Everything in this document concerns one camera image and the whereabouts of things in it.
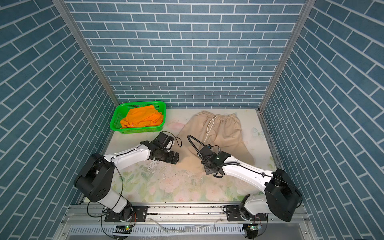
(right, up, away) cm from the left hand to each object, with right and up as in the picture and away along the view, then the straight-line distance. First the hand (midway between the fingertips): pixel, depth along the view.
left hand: (173, 158), depth 90 cm
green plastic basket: (-44, +30, +22) cm, 58 cm away
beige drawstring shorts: (+32, +16, +14) cm, 38 cm away
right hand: (+22, -2, -6) cm, 23 cm away
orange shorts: (-27, +26, +18) cm, 42 cm away
